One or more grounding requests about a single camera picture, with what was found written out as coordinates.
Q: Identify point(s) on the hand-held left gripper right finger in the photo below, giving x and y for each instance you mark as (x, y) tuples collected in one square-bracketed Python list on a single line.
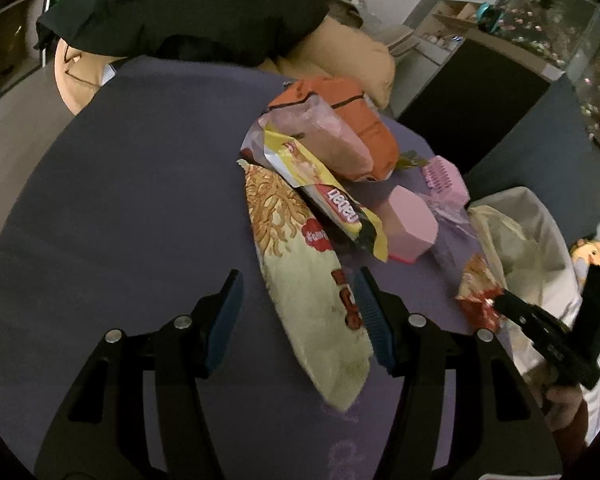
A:
[(375, 320)]

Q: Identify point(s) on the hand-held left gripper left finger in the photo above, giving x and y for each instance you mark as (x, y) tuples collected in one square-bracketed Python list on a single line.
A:
[(225, 320)]

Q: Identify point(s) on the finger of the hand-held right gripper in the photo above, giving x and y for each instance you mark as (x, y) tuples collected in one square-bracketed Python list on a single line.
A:
[(515, 310)]

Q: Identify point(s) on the red and white small wrapper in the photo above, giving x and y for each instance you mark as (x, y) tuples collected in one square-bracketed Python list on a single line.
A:
[(477, 285)]

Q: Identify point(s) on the white plastic bag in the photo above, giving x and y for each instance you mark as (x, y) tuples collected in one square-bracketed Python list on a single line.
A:
[(530, 240)]

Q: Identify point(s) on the cream noodle snack bag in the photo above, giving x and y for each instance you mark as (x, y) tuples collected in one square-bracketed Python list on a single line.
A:
[(305, 285)]

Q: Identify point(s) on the clear plastic wrapper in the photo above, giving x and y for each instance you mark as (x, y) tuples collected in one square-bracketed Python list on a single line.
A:
[(450, 232)]

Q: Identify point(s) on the yellow snack wrapper red label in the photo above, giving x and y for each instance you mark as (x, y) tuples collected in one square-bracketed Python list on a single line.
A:
[(305, 165)]

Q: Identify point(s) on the orange snack packet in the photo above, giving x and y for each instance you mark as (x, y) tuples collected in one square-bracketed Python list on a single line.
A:
[(375, 130)]

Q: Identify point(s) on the pink and yellow snack packet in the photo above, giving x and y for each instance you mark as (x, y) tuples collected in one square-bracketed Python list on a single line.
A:
[(325, 135)]

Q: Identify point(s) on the person's right hand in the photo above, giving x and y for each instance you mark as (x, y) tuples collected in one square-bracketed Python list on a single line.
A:
[(562, 402)]

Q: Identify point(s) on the blond doll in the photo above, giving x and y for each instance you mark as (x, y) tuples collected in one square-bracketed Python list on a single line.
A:
[(597, 255)]

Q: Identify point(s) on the pink hexagonal box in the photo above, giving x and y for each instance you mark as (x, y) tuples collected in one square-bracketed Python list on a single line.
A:
[(410, 220)]

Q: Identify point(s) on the purple tablecloth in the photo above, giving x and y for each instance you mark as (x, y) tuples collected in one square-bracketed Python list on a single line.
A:
[(130, 210)]

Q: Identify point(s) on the pink ribbed plastic box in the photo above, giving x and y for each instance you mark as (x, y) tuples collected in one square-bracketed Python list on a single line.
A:
[(445, 177)]

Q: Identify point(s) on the olive green small wrapper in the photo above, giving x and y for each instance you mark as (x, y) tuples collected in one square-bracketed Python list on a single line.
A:
[(412, 161)]

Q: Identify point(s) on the black cabinet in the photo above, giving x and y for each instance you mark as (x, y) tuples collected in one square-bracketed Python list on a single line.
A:
[(470, 105)]

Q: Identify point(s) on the beige plush toy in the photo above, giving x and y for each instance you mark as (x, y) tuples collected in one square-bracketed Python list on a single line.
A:
[(350, 55)]

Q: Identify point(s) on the glass fish tank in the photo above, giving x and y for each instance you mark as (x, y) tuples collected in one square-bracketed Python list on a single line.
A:
[(555, 25)]

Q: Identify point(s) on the white shelf unit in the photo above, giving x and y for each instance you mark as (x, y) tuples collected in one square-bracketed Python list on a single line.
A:
[(445, 15)]

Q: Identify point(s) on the black jacket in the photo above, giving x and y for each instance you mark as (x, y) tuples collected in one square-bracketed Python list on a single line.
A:
[(180, 10)]

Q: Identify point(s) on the glass door cabinet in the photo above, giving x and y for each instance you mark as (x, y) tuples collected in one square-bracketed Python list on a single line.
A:
[(15, 25)]

